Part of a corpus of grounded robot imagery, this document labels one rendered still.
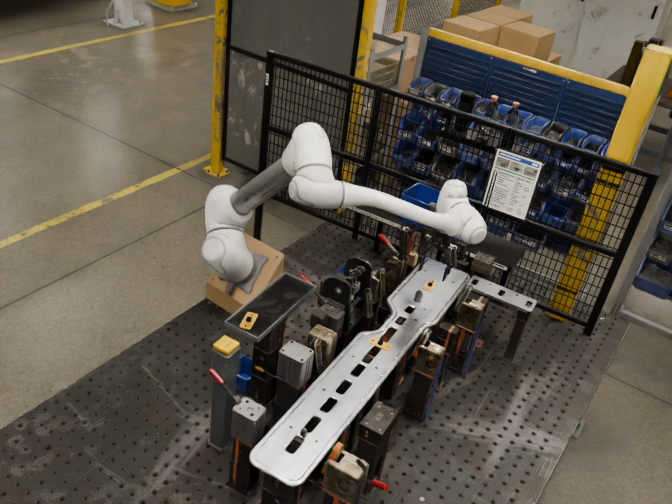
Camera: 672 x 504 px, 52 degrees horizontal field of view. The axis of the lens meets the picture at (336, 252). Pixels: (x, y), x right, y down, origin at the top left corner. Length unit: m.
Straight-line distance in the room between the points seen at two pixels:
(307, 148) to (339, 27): 2.22
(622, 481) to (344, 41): 3.00
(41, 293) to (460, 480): 2.78
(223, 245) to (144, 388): 0.63
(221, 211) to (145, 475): 1.07
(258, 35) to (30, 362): 2.61
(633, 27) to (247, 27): 5.08
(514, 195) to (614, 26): 5.86
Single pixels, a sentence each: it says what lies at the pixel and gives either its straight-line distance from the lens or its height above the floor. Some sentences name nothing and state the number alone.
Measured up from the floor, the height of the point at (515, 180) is 1.33.
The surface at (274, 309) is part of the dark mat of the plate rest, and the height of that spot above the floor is 1.16.
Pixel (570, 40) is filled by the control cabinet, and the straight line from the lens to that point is 9.10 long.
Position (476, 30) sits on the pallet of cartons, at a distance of 6.69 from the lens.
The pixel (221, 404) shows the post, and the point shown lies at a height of 0.92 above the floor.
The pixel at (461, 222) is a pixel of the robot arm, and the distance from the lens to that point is 2.54.
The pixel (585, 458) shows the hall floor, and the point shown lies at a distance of 3.92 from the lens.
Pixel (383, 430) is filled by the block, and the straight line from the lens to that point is 2.24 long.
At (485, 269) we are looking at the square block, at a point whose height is 1.03.
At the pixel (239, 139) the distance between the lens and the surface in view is 5.43.
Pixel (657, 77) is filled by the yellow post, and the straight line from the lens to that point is 3.01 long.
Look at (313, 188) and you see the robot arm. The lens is 2.42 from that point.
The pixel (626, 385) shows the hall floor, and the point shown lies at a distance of 4.47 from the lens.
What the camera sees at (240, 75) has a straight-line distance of 5.26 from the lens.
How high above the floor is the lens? 2.65
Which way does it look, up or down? 33 degrees down
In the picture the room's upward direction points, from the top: 9 degrees clockwise
